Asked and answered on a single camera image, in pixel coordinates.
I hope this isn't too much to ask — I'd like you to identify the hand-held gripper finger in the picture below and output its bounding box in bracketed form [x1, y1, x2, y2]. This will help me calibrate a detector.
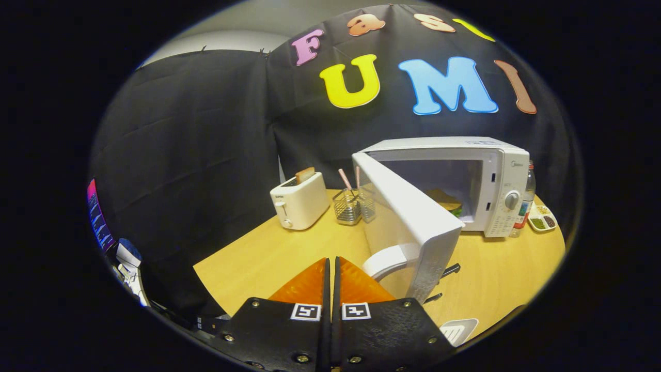
[332, 256, 458, 372]
[214, 257, 331, 372]

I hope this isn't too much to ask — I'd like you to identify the white microwave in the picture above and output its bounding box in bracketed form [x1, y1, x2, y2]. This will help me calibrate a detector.
[352, 136, 531, 305]

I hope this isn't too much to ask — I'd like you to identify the brown bread lettuce sandwich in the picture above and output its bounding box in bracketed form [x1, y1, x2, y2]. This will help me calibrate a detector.
[426, 188, 464, 218]

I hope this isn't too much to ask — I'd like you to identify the white toaster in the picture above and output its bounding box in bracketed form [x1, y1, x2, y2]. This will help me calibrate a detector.
[270, 172, 331, 231]

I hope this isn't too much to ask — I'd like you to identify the white rectangular plate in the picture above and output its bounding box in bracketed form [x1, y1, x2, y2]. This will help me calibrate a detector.
[439, 318, 479, 347]

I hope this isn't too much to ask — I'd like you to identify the black backdrop cloth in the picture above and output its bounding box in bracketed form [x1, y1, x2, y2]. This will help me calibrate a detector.
[88, 4, 584, 321]

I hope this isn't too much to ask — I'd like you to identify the white device with blue part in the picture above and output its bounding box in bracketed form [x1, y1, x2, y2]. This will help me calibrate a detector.
[115, 238, 150, 306]

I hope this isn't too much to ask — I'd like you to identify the clear plastic bottle red label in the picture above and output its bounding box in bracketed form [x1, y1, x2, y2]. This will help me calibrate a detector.
[510, 160, 537, 238]

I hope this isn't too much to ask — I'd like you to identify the white divided dish of beans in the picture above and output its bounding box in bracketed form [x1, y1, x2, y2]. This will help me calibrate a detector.
[528, 205, 558, 233]

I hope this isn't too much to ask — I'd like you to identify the colourful display screen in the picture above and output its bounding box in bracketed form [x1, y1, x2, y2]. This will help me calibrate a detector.
[86, 178, 115, 254]

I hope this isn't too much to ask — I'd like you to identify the wire mesh utensil holder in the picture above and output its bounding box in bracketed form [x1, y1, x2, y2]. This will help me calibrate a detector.
[332, 188, 363, 226]

